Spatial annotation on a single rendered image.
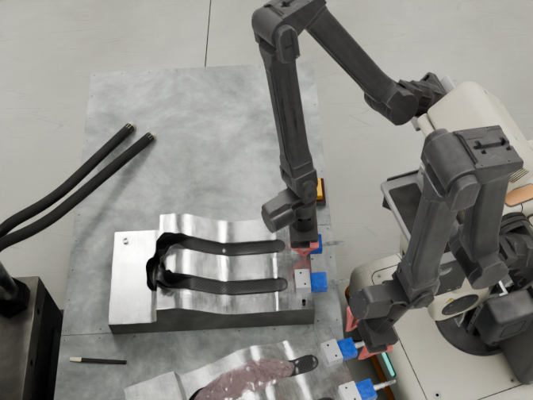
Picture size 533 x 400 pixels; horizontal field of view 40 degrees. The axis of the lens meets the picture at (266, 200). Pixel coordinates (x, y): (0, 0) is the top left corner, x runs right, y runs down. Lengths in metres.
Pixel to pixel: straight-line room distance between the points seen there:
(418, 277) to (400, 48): 2.28
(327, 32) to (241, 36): 2.13
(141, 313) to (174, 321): 0.09
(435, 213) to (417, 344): 1.27
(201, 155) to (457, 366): 1.03
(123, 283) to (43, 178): 1.40
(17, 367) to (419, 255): 1.06
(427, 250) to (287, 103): 0.42
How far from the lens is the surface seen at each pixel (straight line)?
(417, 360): 2.42
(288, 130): 1.53
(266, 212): 1.65
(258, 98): 2.27
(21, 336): 1.99
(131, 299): 1.87
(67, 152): 3.28
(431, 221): 1.23
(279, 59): 1.42
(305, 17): 1.42
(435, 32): 3.67
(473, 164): 1.13
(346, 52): 1.53
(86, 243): 2.05
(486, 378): 2.45
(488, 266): 1.43
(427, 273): 1.39
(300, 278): 1.79
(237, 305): 1.80
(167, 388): 1.71
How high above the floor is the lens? 2.51
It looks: 57 degrees down
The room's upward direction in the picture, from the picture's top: 3 degrees counter-clockwise
